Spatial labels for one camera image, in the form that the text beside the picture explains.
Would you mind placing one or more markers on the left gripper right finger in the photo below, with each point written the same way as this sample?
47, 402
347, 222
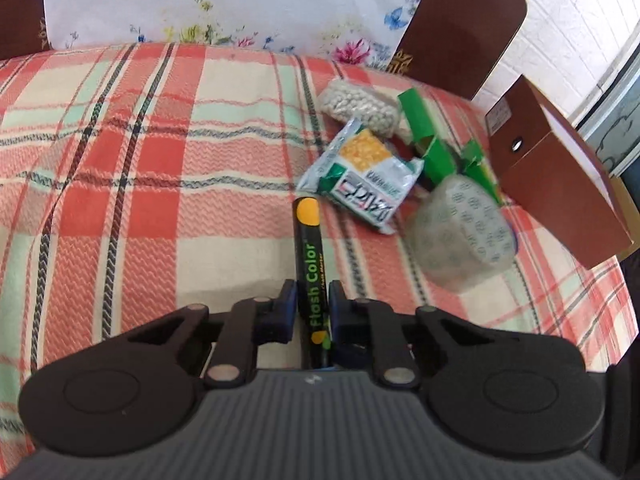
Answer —
367, 335

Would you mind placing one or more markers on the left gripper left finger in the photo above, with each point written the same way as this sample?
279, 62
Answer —
238, 334

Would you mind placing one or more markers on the black Flash Color marker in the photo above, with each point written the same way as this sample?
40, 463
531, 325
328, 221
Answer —
312, 298

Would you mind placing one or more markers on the clear printed tape roll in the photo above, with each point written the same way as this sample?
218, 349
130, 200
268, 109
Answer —
459, 236

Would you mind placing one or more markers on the snack packet yellow white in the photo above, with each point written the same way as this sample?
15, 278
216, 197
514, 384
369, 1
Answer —
359, 172

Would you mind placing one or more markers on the green carton box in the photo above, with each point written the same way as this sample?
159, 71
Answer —
435, 153

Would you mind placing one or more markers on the small green printed box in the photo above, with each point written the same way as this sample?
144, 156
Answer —
474, 165

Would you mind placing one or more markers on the bag of white beads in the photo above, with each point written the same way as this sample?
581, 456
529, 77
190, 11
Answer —
342, 100

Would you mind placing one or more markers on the red plaid bed cover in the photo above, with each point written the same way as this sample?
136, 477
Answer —
137, 179

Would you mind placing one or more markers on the brown cardboard box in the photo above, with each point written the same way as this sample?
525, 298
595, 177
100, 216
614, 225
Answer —
543, 164

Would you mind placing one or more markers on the floral plastic bag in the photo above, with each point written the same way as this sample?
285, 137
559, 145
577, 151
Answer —
357, 32

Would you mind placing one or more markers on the dark brown headboard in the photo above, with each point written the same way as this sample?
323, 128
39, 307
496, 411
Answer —
451, 44

